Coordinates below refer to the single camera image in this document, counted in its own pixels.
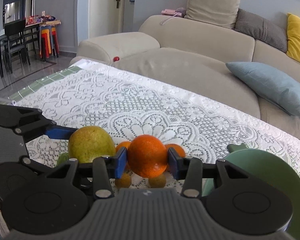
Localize yellow-green pear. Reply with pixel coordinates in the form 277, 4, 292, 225
68, 126, 116, 163

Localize large orange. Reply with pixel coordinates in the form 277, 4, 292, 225
127, 134, 168, 178

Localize small orange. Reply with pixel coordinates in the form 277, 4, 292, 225
165, 144, 186, 158
115, 141, 131, 152

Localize small orange behind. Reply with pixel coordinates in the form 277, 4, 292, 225
165, 144, 186, 158

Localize small brown-green fruit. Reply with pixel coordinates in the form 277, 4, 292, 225
148, 174, 166, 188
115, 172, 132, 189

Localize green bowl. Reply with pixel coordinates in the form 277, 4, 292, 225
204, 144, 300, 239

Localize white lace tablecloth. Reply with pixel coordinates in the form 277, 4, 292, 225
0, 59, 300, 238

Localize stacked colourful stools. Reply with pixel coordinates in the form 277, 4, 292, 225
39, 25, 59, 61

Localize small red ball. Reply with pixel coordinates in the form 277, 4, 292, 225
113, 56, 120, 62

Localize dining table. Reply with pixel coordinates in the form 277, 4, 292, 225
0, 19, 62, 78

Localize black dining chair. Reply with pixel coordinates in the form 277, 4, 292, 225
4, 18, 31, 73

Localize beige sofa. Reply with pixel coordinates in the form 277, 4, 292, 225
76, 15, 300, 139

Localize light blue cushion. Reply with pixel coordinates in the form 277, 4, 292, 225
225, 62, 300, 117

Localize white door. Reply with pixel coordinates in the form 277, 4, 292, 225
88, 0, 124, 38

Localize grey cushion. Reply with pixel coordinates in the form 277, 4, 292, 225
234, 9, 288, 53

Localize yellow cushion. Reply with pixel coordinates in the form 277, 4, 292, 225
286, 14, 300, 62

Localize beige cushion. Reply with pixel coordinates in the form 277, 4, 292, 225
185, 0, 241, 29

